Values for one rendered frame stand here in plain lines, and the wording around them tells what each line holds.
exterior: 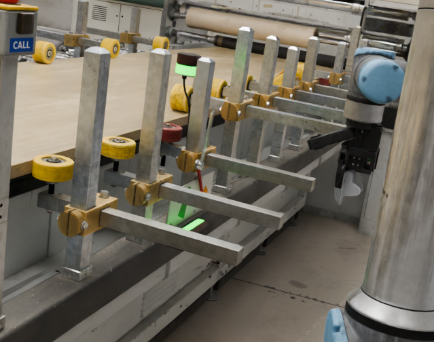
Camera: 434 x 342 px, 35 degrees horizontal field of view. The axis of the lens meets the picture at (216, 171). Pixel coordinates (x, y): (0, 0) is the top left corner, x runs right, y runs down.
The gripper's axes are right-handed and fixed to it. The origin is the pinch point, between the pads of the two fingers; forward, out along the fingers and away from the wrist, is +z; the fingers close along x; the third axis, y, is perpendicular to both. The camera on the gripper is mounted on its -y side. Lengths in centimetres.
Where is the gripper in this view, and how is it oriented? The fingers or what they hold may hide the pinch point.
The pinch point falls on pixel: (337, 199)
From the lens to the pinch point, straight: 170.8
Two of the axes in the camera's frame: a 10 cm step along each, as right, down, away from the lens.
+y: 9.1, 2.3, -3.4
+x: 3.9, -1.9, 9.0
